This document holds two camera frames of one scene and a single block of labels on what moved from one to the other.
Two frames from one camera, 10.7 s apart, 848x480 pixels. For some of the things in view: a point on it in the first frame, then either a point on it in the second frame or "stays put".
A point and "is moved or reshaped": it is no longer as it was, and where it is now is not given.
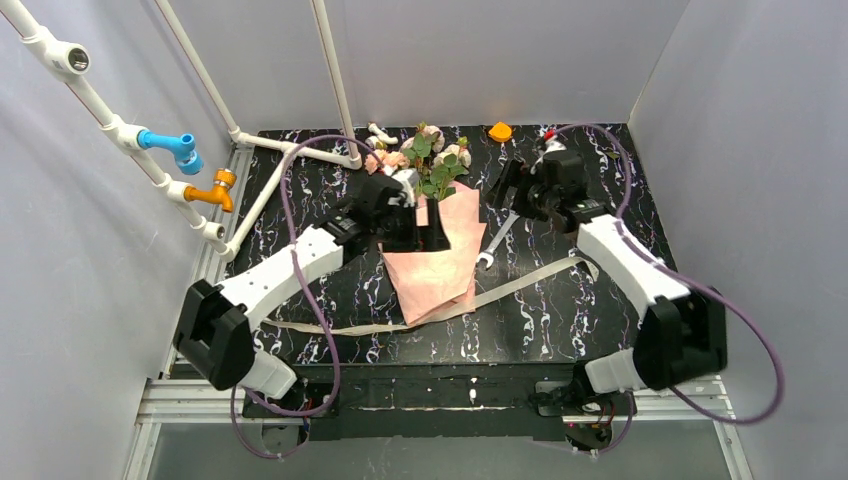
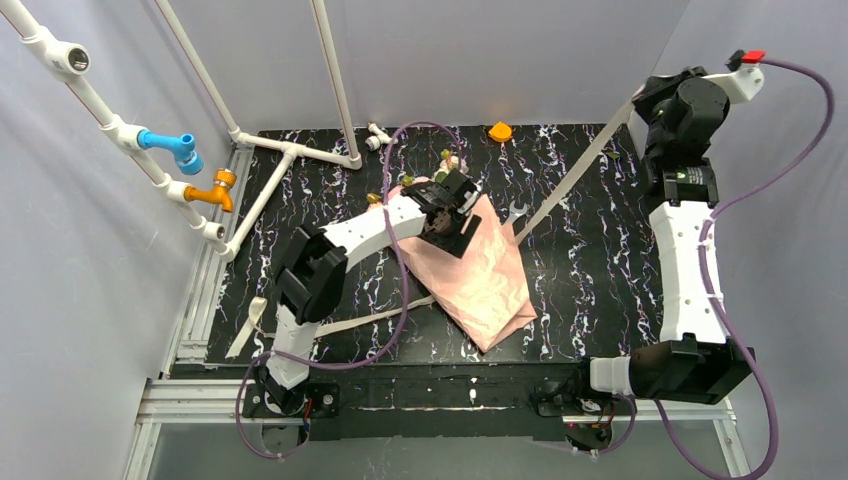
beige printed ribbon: [583, 267] -> [522, 235]
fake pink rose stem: [390, 159] is moved or reshaped
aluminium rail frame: [182, 394] stays put
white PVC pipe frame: [71, 60] stays put
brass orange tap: [224, 179] stays put
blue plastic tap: [187, 159] stays put
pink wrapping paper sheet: [427, 282] is moved or reshaped
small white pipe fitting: [371, 141] stays put
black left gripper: [411, 221] -> [454, 232]
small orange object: [500, 132] stays put
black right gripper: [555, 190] -> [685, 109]
